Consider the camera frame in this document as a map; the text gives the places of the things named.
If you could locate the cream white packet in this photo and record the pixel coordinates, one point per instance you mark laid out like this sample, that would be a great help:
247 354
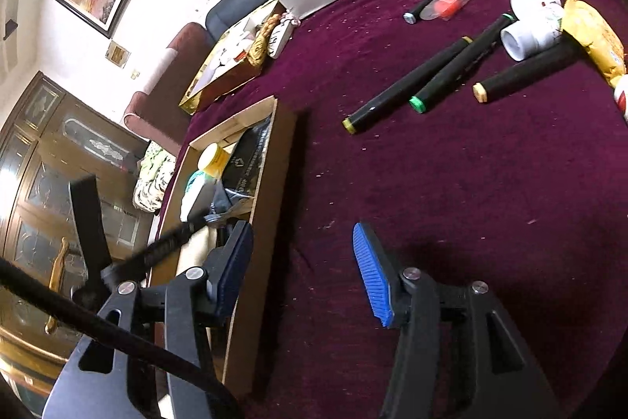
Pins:
194 252

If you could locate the brown chair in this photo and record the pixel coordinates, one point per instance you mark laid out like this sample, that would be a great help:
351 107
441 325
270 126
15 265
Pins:
194 41

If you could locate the yellow snack bag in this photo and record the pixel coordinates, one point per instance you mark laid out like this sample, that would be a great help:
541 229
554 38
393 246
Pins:
593 36

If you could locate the beige cap black marker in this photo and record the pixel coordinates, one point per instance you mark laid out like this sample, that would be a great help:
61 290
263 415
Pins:
525 73

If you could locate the green cap black marker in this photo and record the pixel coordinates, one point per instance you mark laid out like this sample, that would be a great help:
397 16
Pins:
456 70

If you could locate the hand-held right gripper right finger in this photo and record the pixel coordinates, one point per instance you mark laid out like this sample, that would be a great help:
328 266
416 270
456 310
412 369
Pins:
373 276

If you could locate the yellow cap black marker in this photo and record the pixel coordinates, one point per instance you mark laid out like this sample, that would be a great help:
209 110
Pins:
407 85

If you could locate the white plastic bottle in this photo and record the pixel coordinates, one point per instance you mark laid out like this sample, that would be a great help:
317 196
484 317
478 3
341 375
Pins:
535 2
530 37

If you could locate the floral cloth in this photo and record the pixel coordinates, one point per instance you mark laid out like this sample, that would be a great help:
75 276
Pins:
154 178

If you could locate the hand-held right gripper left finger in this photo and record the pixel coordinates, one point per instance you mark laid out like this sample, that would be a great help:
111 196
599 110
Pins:
235 267

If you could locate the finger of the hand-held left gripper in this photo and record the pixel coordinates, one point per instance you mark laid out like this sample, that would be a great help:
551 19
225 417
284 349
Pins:
91 222
162 242

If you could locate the glass door wooden cabinet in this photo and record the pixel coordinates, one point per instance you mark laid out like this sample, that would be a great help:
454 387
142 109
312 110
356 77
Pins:
39 183

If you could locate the cardboard box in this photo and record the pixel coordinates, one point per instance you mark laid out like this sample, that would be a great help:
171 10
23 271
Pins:
274 183

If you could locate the small dark wall shelf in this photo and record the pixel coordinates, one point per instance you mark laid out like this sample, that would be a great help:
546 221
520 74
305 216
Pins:
11 29

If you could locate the gold brown gift box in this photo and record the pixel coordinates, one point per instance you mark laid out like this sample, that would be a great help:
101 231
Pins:
216 80

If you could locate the white patterned pouch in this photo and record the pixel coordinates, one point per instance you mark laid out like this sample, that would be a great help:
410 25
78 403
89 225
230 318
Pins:
279 38

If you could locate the teal white bottle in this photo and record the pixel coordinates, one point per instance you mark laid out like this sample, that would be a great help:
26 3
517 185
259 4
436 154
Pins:
198 193

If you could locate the red white packet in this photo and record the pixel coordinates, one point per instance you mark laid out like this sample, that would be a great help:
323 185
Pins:
622 97

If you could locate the yellow lid jar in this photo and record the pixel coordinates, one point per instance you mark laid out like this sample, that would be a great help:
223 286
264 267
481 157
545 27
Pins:
216 159

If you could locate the small gold wall picture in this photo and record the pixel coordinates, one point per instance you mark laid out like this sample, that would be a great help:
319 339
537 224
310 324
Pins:
118 53

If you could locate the black plastic bag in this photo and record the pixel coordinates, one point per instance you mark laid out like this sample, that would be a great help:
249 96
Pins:
245 159

